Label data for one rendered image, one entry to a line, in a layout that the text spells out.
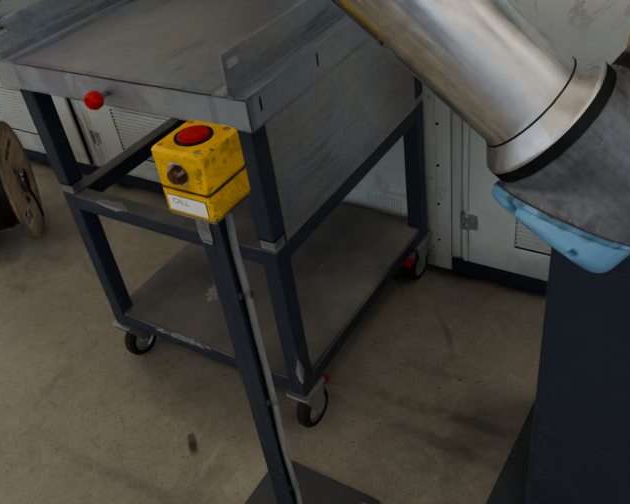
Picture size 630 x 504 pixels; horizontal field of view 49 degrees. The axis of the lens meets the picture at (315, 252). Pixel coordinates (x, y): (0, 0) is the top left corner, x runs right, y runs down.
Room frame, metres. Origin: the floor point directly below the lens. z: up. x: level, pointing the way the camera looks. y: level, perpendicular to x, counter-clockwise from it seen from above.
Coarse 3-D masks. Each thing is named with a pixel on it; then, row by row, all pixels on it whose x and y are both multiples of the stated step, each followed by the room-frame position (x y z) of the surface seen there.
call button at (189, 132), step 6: (192, 126) 0.79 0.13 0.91; (198, 126) 0.79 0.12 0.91; (180, 132) 0.78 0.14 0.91; (186, 132) 0.78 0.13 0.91; (192, 132) 0.77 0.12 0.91; (198, 132) 0.77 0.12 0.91; (204, 132) 0.77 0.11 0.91; (180, 138) 0.77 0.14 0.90; (186, 138) 0.76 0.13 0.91; (192, 138) 0.76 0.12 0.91; (198, 138) 0.76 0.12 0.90
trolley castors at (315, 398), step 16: (416, 256) 1.46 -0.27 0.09; (416, 272) 1.46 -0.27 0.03; (128, 336) 1.34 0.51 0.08; (144, 336) 1.35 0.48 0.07; (144, 352) 1.34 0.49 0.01; (320, 384) 1.03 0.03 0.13; (304, 400) 0.99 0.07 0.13; (320, 400) 1.03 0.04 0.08; (304, 416) 1.00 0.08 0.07; (320, 416) 1.03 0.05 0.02
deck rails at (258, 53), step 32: (64, 0) 1.47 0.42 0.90; (96, 0) 1.53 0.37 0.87; (128, 0) 1.56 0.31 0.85; (320, 0) 1.21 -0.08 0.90; (32, 32) 1.39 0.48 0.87; (64, 32) 1.42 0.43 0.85; (256, 32) 1.06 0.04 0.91; (288, 32) 1.13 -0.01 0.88; (320, 32) 1.19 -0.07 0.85; (224, 64) 0.99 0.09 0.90; (256, 64) 1.05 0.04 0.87; (224, 96) 0.99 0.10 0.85
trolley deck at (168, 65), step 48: (144, 0) 1.56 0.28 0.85; (192, 0) 1.50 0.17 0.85; (240, 0) 1.45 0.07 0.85; (288, 0) 1.40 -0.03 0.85; (48, 48) 1.35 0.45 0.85; (96, 48) 1.30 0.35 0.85; (144, 48) 1.26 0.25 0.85; (192, 48) 1.22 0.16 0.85; (336, 48) 1.18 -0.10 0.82; (144, 96) 1.10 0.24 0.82; (192, 96) 1.03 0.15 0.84; (240, 96) 0.99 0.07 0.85; (288, 96) 1.05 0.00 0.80
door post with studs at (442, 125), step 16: (448, 112) 1.49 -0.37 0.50; (448, 128) 1.49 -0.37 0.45; (448, 144) 1.49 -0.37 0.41; (448, 160) 1.49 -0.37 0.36; (448, 176) 1.49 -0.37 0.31; (448, 192) 1.49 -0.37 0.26; (448, 208) 1.49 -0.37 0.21; (448, 224) 1.49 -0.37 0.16; (448, 240) 1.49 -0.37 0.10; (448, 256) 1.49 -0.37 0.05
